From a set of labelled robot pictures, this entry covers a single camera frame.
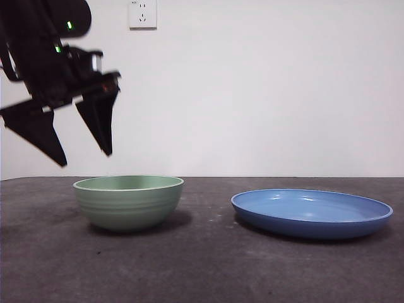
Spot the green ribbed bowl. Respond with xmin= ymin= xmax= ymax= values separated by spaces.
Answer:
xmin=73 ymin=175 xmax=185 ymax=234

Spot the blue round plate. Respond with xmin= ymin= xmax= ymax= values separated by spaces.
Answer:
xmin=230 ymin=188 xmax=395 ymax=239

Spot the pale grey left wrist camera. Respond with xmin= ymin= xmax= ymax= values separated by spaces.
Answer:
xmin=90 ymin=50 xmax=104 ymax=73

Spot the white wall socket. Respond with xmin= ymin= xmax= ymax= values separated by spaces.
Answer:
xmin=128 ymin=0 xmax=158 ymax=31

